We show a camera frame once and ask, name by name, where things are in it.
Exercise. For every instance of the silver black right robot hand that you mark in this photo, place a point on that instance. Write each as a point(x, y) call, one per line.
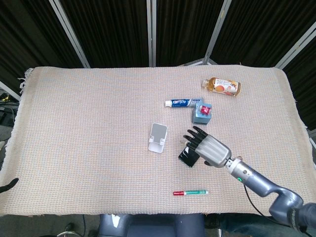
point(213, 149)

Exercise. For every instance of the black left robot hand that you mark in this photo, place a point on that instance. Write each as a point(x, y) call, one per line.
point(7, 186)

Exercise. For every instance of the black smartphone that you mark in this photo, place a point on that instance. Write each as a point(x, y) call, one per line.
point(187, 157)

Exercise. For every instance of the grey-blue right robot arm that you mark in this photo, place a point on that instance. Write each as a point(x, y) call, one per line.
point(259, 182)

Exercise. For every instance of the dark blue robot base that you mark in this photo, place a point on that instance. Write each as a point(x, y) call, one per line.
point(153, 225)

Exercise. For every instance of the white phone stand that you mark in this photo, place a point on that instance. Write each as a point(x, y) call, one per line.
point(158, 134)

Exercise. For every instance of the light blue small box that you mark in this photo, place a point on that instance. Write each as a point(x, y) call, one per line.
point(199, 118)

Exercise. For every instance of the red wrapped candy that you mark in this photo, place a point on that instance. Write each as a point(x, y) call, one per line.
point(205, 109)

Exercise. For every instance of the red capped green marker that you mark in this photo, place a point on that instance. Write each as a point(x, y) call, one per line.
point(195, 192)

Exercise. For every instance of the blue white toothpaste tube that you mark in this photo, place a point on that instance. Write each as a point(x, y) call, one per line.
point(184, 102)

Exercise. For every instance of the orange juice plastic bottle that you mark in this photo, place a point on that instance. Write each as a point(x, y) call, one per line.
point(222, 87)

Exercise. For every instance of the beige woven tablecloth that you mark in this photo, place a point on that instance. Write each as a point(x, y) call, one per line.
point(86, 148)

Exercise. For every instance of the black folding screen grey frame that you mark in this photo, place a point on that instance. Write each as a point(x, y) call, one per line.
point(118, 29)

